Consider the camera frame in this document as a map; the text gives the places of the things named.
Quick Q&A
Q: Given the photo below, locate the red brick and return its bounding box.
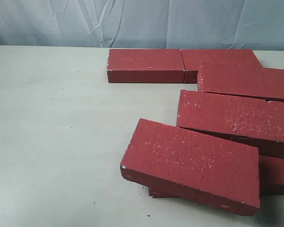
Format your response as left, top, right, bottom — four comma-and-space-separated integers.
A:
107, 49, 185, 83
181, 49, 262, 84
177, 90, 284, 158
197, 64, 284, 102
120, 119, 260, 216
148, 187, 177, 198
259, 155, 284, 196

